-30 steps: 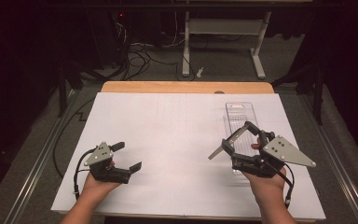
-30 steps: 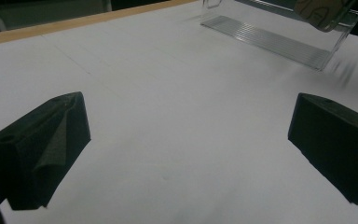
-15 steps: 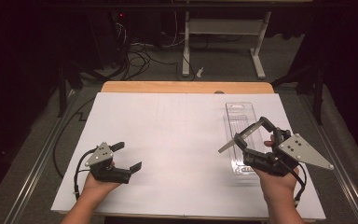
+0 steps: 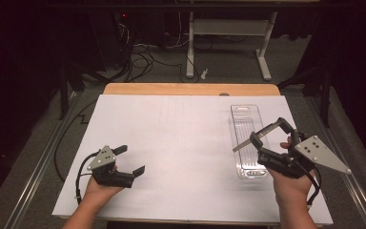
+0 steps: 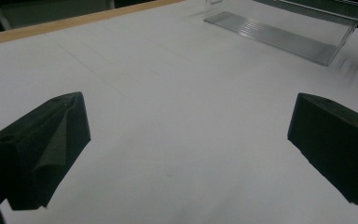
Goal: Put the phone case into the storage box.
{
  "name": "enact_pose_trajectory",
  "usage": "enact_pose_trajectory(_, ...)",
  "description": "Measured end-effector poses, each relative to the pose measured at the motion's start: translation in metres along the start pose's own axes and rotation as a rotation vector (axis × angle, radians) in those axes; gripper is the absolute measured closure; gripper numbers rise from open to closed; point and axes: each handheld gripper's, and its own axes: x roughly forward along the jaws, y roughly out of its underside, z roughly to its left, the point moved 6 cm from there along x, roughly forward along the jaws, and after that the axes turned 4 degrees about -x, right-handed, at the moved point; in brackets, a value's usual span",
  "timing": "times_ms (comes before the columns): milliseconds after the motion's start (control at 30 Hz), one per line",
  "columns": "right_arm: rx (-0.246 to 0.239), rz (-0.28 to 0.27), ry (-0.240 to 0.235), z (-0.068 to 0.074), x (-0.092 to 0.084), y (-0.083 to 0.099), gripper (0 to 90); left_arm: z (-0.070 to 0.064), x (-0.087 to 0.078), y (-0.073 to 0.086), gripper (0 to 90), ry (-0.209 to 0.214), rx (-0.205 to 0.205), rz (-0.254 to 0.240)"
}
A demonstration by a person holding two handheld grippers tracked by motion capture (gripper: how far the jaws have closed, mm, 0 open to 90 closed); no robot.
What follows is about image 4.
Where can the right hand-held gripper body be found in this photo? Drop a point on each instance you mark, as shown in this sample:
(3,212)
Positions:
(279,163)

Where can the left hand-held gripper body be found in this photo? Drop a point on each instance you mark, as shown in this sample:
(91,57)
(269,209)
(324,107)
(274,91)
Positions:
(111,178)

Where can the clear plastic packaging tray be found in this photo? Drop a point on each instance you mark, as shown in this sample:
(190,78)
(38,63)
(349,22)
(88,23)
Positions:
(244,165)

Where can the person's left hand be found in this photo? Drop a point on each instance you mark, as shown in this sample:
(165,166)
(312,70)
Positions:
(100,192)

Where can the person's right hand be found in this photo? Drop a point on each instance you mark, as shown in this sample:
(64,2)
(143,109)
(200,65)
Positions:
(290,189)

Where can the white board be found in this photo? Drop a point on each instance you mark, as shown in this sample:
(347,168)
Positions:
(178,165)

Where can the black stand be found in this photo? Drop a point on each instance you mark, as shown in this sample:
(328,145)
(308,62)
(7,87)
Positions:
(64,92)
(325,101)

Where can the small white floor object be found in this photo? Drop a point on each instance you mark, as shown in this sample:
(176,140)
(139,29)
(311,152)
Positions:
(204,74)

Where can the dark computer tower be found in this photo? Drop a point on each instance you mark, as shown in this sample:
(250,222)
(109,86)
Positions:
(108,38)

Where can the metal floor rail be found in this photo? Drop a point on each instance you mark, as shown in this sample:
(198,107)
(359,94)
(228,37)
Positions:
(41,165)
(352,191)

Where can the white metal stand frame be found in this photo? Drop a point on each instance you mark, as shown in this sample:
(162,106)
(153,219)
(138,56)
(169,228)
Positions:
(228,27)

